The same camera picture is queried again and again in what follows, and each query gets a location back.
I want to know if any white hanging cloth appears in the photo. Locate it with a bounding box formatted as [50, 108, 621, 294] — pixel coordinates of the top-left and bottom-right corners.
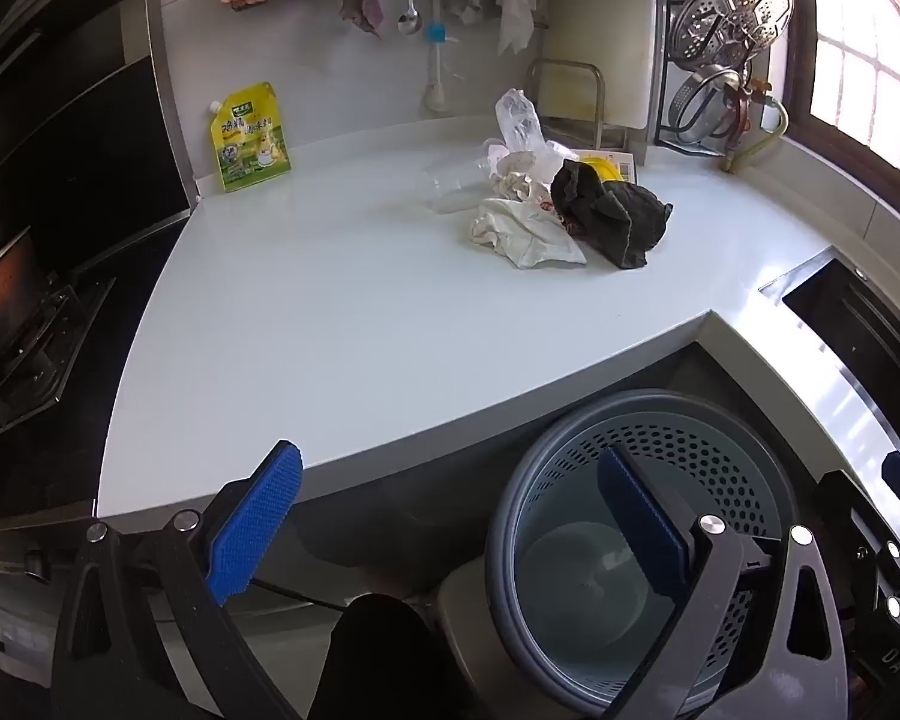
[494, 0, 539, 58]

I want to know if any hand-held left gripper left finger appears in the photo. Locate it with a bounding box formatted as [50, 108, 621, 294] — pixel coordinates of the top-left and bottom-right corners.
[51, 439, 305, 720]

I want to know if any perforated grey-blue waste basket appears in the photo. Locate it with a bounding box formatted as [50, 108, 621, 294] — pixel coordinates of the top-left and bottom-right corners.
[486, 388, 850, 700]

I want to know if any black cloth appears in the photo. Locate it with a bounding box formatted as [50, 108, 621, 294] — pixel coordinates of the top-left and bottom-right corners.
[550, 159, 675, 270]

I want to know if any yellow gas hose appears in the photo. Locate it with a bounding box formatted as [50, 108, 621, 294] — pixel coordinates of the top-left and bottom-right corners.
[723, 96, 791, 174]

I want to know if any black gas stove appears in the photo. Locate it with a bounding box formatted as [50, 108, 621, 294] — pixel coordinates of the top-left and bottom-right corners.
[0, 221, 192, 530]

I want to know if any white cutting board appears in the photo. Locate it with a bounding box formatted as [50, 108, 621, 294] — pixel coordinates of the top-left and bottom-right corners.
[549, 0, 662, 130]

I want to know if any steel pot lid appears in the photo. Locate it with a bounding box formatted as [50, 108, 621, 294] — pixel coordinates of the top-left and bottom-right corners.
[669, 64, 748, 145]

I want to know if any steel sink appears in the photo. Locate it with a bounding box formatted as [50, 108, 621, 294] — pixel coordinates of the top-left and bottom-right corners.
[757, 246, 900, 458]

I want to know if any clear plastic bag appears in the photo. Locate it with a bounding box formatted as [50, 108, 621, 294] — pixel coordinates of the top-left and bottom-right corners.
[493, 88, 550, 160]

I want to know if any black cable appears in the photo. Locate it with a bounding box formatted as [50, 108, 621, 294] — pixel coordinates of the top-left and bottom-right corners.
[251, 576, 350, 611]

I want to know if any yellow-green spouted pouch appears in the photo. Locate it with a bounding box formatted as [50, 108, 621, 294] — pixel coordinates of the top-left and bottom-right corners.
[208, 82, 294, 194]

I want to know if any window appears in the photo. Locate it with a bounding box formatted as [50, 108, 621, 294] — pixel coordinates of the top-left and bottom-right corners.
[782, 0, 900, 200]

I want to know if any white brush with blue band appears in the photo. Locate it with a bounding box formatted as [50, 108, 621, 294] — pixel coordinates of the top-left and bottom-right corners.
[419, 9, 452, 112]

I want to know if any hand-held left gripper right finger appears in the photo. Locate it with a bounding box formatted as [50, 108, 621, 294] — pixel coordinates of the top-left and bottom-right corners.
[597, 444, 850, 720]

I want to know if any yellow packet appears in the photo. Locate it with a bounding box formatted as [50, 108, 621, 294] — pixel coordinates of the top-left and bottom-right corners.
[577, 151, 638, 185]

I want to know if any steel steamer plate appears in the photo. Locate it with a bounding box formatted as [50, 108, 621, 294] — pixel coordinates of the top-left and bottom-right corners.
[673, 0, 795, 62]

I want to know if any black wire rack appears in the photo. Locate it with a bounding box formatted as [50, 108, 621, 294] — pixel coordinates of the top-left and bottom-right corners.
[651, 0, 767, 160]

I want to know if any steel cutting board stand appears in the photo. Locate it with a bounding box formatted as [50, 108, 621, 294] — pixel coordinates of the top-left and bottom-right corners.
[525, 58, 650, 167]

